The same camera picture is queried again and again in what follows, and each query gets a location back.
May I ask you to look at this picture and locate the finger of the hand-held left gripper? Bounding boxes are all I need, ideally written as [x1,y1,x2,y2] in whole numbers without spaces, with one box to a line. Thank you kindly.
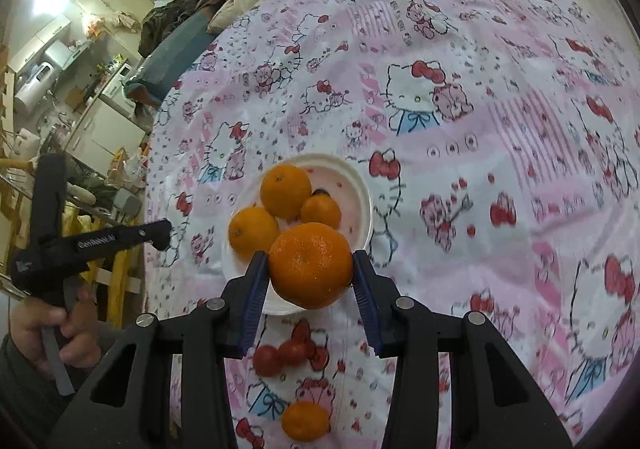
[125,219,174,251]

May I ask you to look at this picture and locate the pile of dark clothes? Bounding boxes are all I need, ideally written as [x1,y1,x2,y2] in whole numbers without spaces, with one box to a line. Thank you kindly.
[137,0,261,57]

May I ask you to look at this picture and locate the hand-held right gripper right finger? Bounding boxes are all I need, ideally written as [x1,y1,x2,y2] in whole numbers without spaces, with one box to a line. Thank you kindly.
[350,249,576,449]

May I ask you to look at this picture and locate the person's left forearm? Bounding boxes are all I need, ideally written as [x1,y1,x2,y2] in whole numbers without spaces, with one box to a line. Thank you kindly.
[0,334,76,435]

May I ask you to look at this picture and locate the person's left hand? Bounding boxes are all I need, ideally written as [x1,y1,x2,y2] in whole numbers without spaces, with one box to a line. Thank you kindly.
[11,286,103,376]

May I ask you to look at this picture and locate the hanging cloth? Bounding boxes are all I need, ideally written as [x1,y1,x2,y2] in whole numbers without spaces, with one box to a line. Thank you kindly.
[112,9,141,32]

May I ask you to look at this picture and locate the pink cartoon printed blanket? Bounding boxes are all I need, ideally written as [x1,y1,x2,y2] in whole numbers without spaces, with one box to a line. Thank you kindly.
[142,0,640,449]

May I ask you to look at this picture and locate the small mandarin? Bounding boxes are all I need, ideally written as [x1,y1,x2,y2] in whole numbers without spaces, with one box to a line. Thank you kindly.
[300,193,343,230]
[228,206,281,260]
[281,401,331,443]

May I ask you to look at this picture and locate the white base cabinet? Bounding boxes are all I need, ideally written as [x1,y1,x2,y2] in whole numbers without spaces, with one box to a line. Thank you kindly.
[65,94,151,175]

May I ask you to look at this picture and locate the grey box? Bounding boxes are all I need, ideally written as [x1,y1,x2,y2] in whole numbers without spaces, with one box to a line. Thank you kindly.
[114,192,142,219]

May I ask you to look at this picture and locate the yellow wooden stool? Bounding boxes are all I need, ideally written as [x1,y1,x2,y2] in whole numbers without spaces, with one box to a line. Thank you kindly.
[60,206,143,330]

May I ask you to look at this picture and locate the red cherry tomato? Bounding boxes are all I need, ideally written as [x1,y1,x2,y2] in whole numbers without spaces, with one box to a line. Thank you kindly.
[252,345,283,377]
[279,338,313,366]

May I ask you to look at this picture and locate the large orange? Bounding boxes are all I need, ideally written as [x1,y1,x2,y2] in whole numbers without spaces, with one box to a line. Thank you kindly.
[268,222,355,310]
[260,164,313,222]

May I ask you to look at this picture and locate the pink dotted plate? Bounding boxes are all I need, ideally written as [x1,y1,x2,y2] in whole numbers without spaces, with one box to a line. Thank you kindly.
[220,154,373,316]

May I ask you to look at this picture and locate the white upper cabinets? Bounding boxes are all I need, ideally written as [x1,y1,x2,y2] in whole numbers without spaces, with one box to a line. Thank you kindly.
[7,12,73,75]

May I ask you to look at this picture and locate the blue grey sofa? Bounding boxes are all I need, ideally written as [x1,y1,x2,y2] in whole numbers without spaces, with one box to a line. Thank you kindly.
[122,9,221,107]

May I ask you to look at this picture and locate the white plastic bag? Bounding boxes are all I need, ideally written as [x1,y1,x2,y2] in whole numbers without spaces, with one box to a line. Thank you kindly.
[122,152,148,180]

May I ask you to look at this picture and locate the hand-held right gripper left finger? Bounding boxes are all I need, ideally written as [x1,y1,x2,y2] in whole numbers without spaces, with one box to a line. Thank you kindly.
[50,251,271,449]

